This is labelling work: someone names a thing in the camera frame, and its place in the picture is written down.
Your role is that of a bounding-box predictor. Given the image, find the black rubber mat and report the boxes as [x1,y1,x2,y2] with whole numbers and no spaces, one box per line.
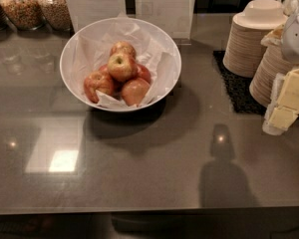
[212,51,266,116]

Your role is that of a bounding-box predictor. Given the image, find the right paper bowl stack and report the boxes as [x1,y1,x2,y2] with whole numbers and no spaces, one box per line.
[249,24,292,107]

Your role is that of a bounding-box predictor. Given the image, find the left acrylic sign holder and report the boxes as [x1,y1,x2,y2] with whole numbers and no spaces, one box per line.
[66,0,126,32]

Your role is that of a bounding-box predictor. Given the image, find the back red apple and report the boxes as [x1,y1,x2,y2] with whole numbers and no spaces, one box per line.
[110,41,137,58]

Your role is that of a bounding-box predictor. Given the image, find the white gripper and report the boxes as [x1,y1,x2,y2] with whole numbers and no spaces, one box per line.
[262,7,299,136]

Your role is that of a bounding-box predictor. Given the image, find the paper bowl stack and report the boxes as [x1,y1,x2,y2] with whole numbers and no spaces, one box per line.
[223,0,287,78]
[249,24,292,107]

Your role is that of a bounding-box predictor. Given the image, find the middle glass cereal jar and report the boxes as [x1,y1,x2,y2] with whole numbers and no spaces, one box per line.
[0,0,44,30]

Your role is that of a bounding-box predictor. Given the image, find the yellow-red apple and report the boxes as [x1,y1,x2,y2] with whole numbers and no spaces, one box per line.
[108,53,138,83]

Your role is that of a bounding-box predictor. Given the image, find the left red apple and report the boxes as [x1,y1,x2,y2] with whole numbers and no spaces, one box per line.
[84,71,115,104]

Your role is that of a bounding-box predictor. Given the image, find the middle hidden red apple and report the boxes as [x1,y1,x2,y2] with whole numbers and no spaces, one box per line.
[99,64,108,72]

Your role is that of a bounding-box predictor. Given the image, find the white bowl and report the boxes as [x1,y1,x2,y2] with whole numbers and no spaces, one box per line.
[59,16,182,114]

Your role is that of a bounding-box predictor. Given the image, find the left paper bowl stack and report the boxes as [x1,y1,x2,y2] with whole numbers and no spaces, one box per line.
[223,0,287,78]

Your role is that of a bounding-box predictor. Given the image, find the front right red apple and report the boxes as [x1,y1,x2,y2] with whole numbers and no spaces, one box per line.
[121,78,150,107]

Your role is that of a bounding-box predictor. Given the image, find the right glass cereal jar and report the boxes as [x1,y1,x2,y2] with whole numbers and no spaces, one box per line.
[38,0,71,31]

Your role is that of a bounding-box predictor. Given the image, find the white paper liner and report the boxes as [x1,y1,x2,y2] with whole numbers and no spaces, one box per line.
[70,18,178,111]

